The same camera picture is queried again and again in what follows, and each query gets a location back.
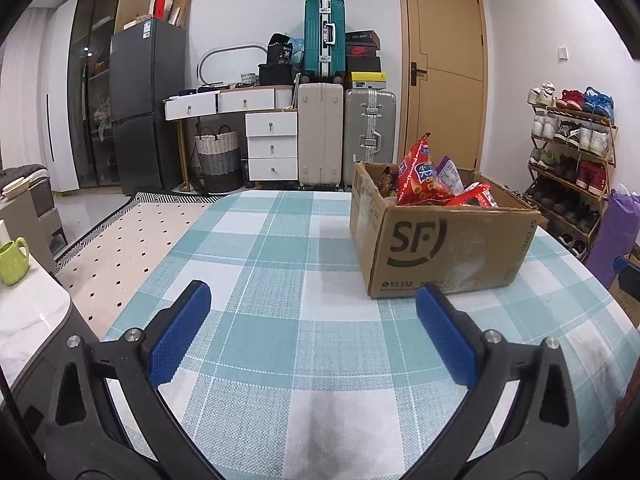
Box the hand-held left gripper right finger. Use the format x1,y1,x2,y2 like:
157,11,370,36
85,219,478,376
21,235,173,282
410,282,581,480

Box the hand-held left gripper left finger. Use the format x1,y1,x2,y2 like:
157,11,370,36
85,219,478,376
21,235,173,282
45,280,226,480

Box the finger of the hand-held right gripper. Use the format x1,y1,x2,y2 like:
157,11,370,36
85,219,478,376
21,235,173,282
614,256,640,306

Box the red cookie packet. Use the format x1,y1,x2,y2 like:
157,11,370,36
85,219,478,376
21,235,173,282
440,182,499,208

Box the silver purple snack packet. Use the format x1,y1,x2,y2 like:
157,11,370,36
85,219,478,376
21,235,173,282
435,156,466,196

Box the red cone snack packet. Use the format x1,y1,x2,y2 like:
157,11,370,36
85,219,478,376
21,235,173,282
396,132,441,206

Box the purple bag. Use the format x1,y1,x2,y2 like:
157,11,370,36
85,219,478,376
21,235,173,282
584,185,640,291

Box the patterned beige rug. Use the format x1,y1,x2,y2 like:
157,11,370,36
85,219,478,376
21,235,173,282
50,191,236,341

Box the shoe rack with shoes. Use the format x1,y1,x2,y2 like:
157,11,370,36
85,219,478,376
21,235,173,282
525,82,616,261

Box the marble side table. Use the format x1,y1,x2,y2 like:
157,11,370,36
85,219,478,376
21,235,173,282
0,247,108,411

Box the woven laundry basket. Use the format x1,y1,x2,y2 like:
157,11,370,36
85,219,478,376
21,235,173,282
194,125,242,193

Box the green mug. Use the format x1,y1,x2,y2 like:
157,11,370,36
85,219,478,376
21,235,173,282
0,236,30,286

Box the grey sofa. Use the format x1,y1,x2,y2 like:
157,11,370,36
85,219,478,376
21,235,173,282
0,164,66,271

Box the white desk with drawers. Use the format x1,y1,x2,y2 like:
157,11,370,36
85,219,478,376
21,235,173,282
164,86,299,193

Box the silver suitcase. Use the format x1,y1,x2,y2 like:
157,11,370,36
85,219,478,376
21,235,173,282
342,88,397,191

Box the tan wooden door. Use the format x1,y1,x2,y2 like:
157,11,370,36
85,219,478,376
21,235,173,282
396,0,488,173

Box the beige suitcase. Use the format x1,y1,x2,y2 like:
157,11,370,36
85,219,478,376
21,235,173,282
296,81,345,191

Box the dark grey refrigerator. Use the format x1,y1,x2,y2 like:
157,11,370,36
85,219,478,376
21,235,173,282
109,16,187,195

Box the white wardrobe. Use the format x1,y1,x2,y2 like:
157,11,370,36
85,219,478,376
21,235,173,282
42,0,81,193

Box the oval mirror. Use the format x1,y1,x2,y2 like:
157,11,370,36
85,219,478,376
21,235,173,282
198,44,268,88

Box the black storage box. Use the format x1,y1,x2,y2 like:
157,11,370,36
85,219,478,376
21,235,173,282
258,62,301,87

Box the white curtain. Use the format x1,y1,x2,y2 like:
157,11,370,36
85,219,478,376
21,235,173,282
0,25,48,171

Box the glass door cabinet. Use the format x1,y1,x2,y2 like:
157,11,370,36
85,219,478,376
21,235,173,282
66,0,156,191

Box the black bag white label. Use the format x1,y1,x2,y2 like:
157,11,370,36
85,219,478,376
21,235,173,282
266,32,296,66

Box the teal suitcase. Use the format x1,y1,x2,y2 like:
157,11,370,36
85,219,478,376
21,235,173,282
302,0,347,83

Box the cardboard sheets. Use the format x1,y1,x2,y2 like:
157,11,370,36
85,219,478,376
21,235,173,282
167,0,192,28

